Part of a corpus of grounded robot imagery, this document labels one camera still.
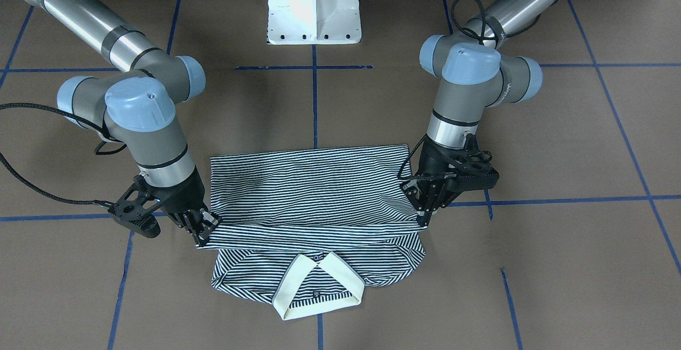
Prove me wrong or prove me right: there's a black braided cable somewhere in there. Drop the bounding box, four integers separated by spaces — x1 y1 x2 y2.
0 103 128 207
451 0 506 47

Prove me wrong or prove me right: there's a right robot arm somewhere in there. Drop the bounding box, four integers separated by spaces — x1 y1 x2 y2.
24 0 221 247

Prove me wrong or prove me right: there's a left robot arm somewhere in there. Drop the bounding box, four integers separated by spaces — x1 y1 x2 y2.
400 0 560 227

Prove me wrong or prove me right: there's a navy white striped polo shirt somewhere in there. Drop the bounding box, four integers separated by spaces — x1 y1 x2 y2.
206 145 426 320

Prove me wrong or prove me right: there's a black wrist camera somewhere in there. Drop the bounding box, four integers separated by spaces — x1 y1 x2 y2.
107 174 165 238
446 147 500 193

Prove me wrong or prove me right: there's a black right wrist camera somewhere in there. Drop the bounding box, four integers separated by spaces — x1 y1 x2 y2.
107 174 165 238

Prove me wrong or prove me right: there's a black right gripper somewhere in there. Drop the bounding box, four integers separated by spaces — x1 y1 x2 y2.
160 172 222 247

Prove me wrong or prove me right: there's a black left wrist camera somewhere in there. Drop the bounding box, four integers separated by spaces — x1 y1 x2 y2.
446 147 500 193

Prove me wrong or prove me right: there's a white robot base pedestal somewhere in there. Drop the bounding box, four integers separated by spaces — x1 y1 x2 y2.
267 0 362 45

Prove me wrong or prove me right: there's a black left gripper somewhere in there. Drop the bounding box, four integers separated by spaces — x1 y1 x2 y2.
400 140 469 227

